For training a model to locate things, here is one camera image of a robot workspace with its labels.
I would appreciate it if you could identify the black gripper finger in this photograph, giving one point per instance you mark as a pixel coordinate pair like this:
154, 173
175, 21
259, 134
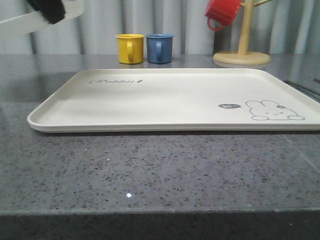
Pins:
53, 11

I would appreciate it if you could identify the white round plate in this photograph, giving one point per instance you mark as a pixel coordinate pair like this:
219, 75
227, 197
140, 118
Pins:
34, 21

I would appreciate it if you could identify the yellow mug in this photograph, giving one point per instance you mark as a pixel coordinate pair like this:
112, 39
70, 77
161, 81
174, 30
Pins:
130, 48

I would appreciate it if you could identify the blue mug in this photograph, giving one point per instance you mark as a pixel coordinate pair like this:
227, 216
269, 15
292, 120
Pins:
159, 48

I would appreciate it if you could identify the beige rabbit serving tray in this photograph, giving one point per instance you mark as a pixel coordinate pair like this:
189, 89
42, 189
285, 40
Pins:
175, 99

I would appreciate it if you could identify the red mug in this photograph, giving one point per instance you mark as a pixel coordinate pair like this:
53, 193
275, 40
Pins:
221, 11

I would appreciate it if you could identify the wooden mug tree stand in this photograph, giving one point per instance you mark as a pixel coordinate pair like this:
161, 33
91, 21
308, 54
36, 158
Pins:
243, 56

